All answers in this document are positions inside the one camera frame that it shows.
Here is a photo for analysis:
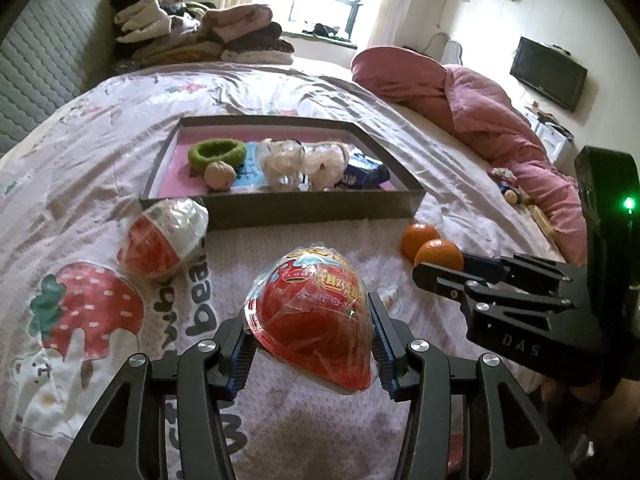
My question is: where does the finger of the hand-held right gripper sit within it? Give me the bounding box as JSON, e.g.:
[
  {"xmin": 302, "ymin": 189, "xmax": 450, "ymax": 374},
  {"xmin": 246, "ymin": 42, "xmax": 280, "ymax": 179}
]
[
  {"xmin": 462, "ymin": 253, "xmax": 586, "ymax": 291},
  {"xmin": 412, "ymin": 261, "xmax": 571, "ymax": 311}
]

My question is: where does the red and white toy egg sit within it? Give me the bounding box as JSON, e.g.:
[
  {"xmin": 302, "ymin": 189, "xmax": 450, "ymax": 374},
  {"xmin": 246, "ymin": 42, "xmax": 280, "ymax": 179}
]
[{"xmin": 117, "ymin": 198, "xmax": 210, "ymax": 281}]

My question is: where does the small colourful toy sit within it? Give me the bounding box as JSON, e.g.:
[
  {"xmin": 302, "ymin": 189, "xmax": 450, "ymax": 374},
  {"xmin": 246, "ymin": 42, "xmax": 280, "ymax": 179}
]
[{"xmin": 489, "ymin": 167, "xmax": 531, "ymax": 206}]

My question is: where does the grey shallow cardboard box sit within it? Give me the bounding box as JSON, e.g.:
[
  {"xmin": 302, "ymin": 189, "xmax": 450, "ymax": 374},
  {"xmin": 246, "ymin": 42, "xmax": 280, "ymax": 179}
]
[{"xmin": 139, "ymin": 116, "xmax": 427, "ymax": 232}]

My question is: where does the white chair back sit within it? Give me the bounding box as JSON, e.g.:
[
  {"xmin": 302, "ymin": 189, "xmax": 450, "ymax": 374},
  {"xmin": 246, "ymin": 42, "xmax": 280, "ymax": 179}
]
[{"xmin": 430, "ymin": 32, "xmax": 466, "ymax": 66}]

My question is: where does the white drawer cabinet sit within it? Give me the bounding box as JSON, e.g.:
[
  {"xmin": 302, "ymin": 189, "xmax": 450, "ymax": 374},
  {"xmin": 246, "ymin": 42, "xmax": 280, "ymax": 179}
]
[{"xmin": 522, "ymin": 102, "xmax": 576, "ymax": 161}]

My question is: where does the black television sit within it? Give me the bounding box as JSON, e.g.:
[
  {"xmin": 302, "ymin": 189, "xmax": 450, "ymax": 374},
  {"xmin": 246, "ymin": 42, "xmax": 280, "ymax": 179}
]
[{"xmin": 510, "ymin": 36, "xmax": 588, "ymax": 113}]

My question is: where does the blue snack packet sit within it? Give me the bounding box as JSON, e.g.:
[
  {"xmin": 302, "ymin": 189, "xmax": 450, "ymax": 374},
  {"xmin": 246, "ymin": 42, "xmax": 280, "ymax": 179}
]
[{"xmin": 335, "ymin": 152, "xmax": 391, "ymax": 191}]

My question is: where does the green fuzzy hair ring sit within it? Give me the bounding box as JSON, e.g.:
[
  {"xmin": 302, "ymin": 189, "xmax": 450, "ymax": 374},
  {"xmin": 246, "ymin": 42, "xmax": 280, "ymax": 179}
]
[{"xmin": 188, "ymin": 140, "xmax": 247, "ymax": 170}]

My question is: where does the pile of folded clothes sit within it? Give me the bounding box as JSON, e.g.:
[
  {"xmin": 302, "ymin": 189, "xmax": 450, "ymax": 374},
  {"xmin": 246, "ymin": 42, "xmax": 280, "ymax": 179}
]
[{"xmin": 111, "ymin": 0, "xmax": 296, "ymax": 66}]

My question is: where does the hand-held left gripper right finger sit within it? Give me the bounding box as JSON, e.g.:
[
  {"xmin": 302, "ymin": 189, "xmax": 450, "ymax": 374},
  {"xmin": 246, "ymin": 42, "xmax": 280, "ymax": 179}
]
[{"xmin": 367, "ymin": 292, "xmax": 576, "ymax": 480}]

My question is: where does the orange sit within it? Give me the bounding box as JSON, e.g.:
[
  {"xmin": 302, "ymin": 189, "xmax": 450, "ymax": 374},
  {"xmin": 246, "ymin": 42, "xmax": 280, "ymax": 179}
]
[
  {"xmin": 414, "ymin": 239, "xmax": 465, "ymax": 273},
  {"xmin": 401, "ymin": 223, "xmax": 441, "ymax": 262}
]

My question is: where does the red colourful printed toy egg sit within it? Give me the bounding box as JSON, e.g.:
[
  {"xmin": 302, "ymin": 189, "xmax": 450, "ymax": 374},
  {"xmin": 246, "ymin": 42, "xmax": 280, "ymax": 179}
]
[{"xmin": 242, "ymin": 245, "xmax": 376, "ymax": 396}]

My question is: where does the dark cloth bundle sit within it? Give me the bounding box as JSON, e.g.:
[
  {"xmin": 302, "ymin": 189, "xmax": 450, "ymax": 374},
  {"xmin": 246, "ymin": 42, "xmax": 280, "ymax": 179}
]
[{"xmin": 305, "ymin": 22, "xmax": 351, "ymax": 41}]

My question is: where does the strawberry printed bedsheet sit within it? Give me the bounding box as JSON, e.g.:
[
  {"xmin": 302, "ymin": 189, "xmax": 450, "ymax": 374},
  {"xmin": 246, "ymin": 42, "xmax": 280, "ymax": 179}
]
[{"xmin": 0, "ymin": 57, "xmax": 576, "ymax": 480}]

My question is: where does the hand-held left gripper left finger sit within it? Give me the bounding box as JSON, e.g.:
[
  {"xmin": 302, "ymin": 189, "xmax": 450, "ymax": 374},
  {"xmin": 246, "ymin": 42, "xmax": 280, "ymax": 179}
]
[{"xmin": 54, "ymin": 317, "xmax": 258, "ymax": 480}]

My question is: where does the brown walnut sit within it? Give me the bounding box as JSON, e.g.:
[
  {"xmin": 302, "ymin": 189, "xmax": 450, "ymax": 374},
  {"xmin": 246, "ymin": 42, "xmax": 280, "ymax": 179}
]
[{"xmin": 204, "ymin": 161, "xmax": 237, "ymax": 192}]

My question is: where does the white frilly scrunchie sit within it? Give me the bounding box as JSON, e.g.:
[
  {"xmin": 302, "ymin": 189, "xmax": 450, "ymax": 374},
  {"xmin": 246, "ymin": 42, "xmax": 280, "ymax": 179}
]
[{"xmin": 257, "ymin": 139, "xmax": 351, "ymax": 192}]

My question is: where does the pink quilt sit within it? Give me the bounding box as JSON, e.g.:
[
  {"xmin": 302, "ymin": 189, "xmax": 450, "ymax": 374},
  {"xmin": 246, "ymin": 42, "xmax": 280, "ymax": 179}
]
[{"xmin": 351, "ymin": 46, "xmax": 588, "ymax": 266}]

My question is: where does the grey quilted headboard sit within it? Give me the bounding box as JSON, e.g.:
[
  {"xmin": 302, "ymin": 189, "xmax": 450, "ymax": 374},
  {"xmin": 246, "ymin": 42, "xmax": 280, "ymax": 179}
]
[{"xmin": 0, "ymin": 0, "xmax": 118, "ymax": 158}]

